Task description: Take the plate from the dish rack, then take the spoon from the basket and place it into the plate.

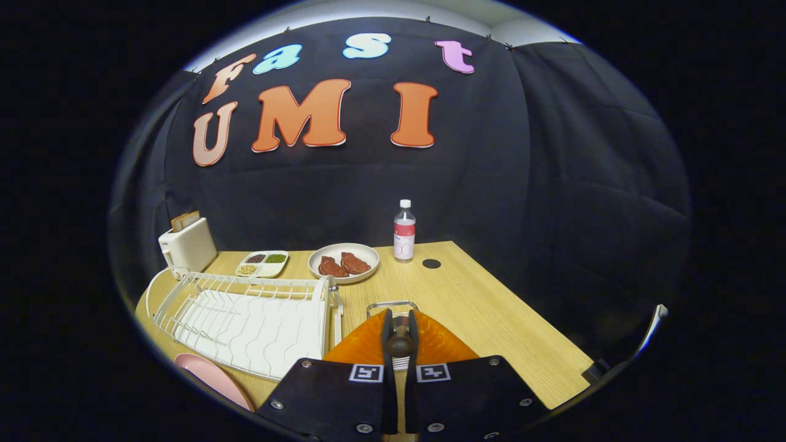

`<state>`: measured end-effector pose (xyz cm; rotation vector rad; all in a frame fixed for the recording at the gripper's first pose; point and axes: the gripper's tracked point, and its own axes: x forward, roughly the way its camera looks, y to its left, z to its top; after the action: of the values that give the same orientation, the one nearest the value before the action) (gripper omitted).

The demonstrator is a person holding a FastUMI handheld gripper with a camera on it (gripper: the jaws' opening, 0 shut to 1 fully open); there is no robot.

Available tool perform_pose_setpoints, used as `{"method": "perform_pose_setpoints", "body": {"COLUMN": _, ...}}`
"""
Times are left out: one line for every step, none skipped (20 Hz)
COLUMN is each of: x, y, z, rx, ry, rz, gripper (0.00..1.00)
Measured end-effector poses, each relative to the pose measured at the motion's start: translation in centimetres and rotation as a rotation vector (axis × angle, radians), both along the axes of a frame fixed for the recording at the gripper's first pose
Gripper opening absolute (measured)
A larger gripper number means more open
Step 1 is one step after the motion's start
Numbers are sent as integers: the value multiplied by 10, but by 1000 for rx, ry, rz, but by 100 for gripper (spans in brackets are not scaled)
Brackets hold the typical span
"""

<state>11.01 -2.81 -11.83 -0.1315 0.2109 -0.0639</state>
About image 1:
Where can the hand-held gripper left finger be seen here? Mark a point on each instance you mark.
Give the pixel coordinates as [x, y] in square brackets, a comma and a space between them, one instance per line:
[388, 380]

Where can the white dish rack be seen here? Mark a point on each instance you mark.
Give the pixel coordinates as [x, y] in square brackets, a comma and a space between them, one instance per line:
[258, 331]

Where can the pink plate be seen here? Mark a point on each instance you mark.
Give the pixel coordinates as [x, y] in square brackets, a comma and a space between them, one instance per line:
[209, 374]

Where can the white divided bean tray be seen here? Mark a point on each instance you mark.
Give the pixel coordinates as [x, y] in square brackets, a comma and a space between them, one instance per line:
[263, 267]

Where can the white toaster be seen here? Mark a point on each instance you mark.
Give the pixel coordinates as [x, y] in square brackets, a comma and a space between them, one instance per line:
[190, 245]

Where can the brown toast slice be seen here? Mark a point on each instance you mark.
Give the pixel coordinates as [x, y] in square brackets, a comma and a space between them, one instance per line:
[187, 223]
[183, 215]

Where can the clear water bottle red label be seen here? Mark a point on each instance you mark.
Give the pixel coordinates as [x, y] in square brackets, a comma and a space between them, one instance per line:
[404, 236]

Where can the white plate with meat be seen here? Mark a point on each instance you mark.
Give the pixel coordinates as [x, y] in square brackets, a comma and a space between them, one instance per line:
[362, 252]

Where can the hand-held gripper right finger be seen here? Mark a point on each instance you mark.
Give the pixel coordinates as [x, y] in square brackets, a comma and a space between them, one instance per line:
[410, 387]

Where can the black round table grommet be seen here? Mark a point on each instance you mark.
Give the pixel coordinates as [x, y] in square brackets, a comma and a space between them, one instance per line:
[431, 263]

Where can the red meat piece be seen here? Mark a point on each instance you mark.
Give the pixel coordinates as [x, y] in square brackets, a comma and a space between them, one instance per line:
[331, 267]
[356, 263]

